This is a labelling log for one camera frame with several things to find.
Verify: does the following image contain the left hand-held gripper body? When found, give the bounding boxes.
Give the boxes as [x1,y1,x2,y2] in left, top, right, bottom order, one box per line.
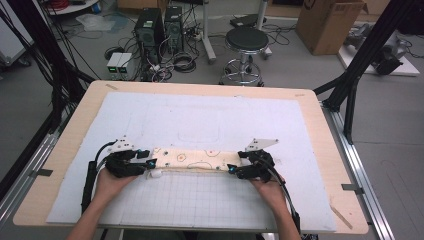
[104,135,148,179]

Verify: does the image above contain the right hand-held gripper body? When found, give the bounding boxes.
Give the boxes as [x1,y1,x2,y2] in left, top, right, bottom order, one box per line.
[235,137,280,184]

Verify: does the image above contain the cream cloth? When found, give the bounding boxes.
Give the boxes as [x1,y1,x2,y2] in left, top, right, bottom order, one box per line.
[147,146,243,180]

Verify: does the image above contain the person's left hand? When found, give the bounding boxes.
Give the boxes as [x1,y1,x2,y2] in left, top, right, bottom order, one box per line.
[93,165,140,205]

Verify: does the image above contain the person's right hand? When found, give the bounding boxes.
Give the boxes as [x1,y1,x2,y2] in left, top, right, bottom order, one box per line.
[249,173,288,212]

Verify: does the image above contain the white gridded mat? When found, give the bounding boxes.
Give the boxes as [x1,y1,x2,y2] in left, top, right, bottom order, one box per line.
[46,91,338,233]

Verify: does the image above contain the person's dark trousers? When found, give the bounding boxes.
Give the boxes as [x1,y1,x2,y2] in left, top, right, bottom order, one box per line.
[121,229,258,240]

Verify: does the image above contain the grey metal clip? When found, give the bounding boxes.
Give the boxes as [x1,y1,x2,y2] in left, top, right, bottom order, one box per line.
[341,183,365,196]
[28,167,54,178]

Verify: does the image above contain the white power supply unit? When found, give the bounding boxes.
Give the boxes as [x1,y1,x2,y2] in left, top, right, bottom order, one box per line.
[116,52,134,76]
[106,52,124,76]

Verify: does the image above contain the black round stool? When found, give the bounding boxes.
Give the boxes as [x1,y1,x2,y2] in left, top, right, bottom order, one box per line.
[218,26,273,88]

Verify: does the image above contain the large black computer tower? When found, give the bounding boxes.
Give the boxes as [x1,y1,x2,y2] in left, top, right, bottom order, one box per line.
[134,7,166,81]

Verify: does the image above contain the white metal stand leg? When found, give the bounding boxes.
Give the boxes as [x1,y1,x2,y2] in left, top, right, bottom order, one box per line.
[255,0,273,61]
[199,0,218,65]

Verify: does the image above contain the slim black computer tower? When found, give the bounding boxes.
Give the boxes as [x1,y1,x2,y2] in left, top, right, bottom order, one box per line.
[163,5,185,55]

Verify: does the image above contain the black flat case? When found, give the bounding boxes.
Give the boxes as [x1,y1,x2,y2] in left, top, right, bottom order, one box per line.
[229,13,268,29]

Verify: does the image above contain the clear plastic bag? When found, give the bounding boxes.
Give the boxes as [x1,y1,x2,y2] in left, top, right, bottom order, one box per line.
[75,13,116,33]

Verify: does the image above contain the brown cardboard box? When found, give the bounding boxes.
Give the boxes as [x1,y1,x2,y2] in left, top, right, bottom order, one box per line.
[294,0,370,56]

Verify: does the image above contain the white round table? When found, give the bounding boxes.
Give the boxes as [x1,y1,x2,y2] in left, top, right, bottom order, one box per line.
[42,0,101,16]

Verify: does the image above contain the white panel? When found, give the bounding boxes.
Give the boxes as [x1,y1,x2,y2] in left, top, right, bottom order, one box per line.
[0,15,35,68]

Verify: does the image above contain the black machine part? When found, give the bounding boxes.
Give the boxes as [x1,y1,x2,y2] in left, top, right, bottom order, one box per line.
[370,44,405,76]

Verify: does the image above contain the white base board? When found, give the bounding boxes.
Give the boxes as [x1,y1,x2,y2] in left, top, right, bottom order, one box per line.
[337,29,421,77]

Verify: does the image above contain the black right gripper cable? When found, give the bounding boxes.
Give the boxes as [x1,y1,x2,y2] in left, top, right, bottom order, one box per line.
[262,159,302,235]

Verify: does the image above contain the aluminium rail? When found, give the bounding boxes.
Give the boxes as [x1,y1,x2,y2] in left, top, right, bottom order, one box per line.
[0,111,76,231]
[320,100,397,240]

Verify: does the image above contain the coil of black cable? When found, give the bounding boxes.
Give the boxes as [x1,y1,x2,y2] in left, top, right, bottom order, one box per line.
[171,52,198,74]

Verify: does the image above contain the black cable loop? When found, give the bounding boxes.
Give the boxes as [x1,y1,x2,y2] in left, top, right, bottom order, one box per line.
[103,46,126,61]

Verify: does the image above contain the black metal frame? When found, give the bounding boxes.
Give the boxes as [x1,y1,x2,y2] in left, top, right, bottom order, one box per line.
[312,0,424,145]
[0,0,97,135]

